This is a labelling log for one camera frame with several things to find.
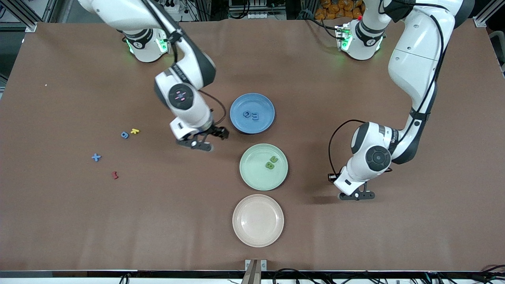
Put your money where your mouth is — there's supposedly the blue plate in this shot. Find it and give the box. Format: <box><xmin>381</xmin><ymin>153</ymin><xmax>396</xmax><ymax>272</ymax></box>
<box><xmin>230</xmin><ymin>93</ymin><xmax>275</xmax><ymax>135</ymax></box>

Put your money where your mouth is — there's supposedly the brown table cover sheet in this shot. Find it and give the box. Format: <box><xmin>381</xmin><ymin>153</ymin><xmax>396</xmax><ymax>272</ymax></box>
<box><xmin>0</xmin><ymin>18</ymin><xmax>505</xmax><ymax>273</ymax></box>

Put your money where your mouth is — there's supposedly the light green plate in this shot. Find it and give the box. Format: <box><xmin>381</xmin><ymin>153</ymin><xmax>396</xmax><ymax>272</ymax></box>
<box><xmin>239</xmin><ymin>143</ymin><xmax>288</xmax><ymax>191</ymax></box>

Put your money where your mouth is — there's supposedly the beige plate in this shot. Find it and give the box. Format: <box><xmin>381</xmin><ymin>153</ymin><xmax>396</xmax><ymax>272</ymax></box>
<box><xmin>232</xmin><ymin>194</ymin><xmax>284</xmax><ymax>248</ymax></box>

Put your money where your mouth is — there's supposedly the pile of orange objects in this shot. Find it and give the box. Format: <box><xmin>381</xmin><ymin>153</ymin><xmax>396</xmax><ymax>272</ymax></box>
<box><xmin>314</xmin><ymin>0</ymin><xmax>363</xmax><ymax>20</ymax></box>

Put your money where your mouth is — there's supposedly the table edge metal bracket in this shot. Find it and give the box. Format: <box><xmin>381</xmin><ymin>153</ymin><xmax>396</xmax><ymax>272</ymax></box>
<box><xmin>245</xmin><ymin>259</ymin><xmax>268</xmax><ymax>284</ymax></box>

